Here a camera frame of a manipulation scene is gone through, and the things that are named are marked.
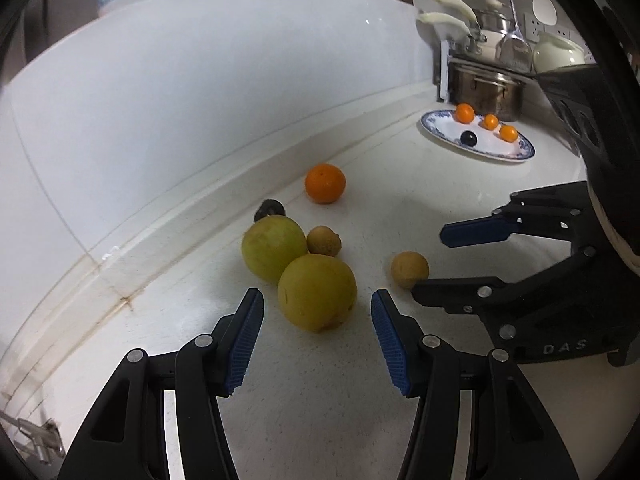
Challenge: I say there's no brown kiwi front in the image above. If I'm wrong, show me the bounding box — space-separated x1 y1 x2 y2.
390 252 431 289

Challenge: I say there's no brown kiwi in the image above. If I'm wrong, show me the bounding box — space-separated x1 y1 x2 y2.
390 252 431 289
307 226 342 257

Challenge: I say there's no dark plum front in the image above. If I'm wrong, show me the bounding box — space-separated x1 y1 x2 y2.
460 130 478 148

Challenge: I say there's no dark plum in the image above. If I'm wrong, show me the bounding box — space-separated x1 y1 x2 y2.
460 130 478 148
254 198 286 222

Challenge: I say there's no small orange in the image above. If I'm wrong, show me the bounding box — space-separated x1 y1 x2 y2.
499 125 518 143
480 114 500 131

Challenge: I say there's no large orange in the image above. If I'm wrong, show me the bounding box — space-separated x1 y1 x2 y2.
454 103 475 125

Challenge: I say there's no brown kiwi back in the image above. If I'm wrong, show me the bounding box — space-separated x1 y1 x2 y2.
307 226 342 257

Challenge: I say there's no yellow pear front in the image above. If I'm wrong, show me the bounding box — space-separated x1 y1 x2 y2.
278 254 358 334

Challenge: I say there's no green pear back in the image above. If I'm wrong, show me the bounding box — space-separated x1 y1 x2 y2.
241 216 308 285

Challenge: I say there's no dark plum back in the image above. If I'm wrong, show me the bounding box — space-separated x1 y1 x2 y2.
254 198 286 222

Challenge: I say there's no blue white oval plate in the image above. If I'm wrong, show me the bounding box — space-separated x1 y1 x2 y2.
420 110 536 162

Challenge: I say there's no chrome sink faucet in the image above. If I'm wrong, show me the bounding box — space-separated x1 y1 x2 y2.
0 411 66 466

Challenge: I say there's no steel stock pot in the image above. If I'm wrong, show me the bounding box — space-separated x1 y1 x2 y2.
449 64 525 122

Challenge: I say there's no corner metal shelf rack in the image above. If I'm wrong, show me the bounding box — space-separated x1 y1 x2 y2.
437 41 544 103

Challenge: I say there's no steel spatula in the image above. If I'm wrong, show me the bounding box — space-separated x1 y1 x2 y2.
496 0 533 74

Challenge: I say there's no white ceramic jar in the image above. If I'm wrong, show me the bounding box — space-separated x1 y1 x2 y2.
533 32 586 74

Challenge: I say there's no white rice paddle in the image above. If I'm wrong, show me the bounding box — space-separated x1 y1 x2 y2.
532 0 558 26

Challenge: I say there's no cream handle saucepan lower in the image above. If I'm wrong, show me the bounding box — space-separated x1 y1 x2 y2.
418 12 497 62

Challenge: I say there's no cream handle saucepan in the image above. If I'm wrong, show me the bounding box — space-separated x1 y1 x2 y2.
434 0 514 34
418 12 497 62

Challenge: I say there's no cream handle saucepan upper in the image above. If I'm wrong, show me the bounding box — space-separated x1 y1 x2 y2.
434 0 514 34

